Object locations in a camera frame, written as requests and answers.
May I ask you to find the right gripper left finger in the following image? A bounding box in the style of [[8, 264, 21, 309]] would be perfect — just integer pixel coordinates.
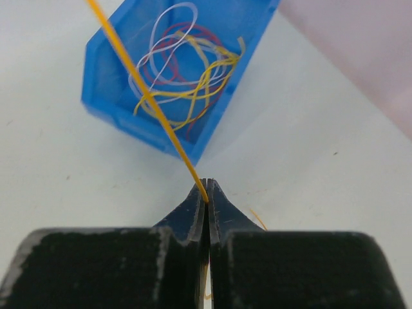
[[1, 187, 209, 308]]

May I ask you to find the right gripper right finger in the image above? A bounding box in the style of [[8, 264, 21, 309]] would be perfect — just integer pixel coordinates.
[[207, 179, 406, 308]]

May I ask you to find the orange cable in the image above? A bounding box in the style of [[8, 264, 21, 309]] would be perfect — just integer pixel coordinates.
[[85, 0, 268, 300]]

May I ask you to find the blue plastic bin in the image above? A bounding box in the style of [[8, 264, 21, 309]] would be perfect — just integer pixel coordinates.
[[82, 1, 279, 164]]

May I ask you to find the white cable in bin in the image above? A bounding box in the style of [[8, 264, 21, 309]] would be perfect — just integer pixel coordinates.
[[127, 2, 226, 106]]

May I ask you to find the yellow cable in bin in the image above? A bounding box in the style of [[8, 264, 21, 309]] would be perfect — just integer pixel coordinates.
[[133, 30, 247, 131]]

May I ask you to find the red cable in bin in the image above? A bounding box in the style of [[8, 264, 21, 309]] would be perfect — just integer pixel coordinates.
[[143, 21, 226, 142]]

